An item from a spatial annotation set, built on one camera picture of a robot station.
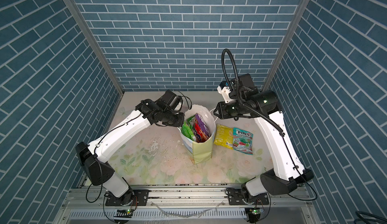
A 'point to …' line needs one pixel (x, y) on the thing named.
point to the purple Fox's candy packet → (203, 125)
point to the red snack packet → (200, 136)
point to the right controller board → (254, 214)
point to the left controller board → (124, 213)
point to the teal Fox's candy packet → (242, 141)
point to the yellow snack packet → (223, 136)
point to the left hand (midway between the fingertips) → (188, 123)
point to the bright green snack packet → (188, 127)
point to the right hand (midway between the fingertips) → (219, 112)
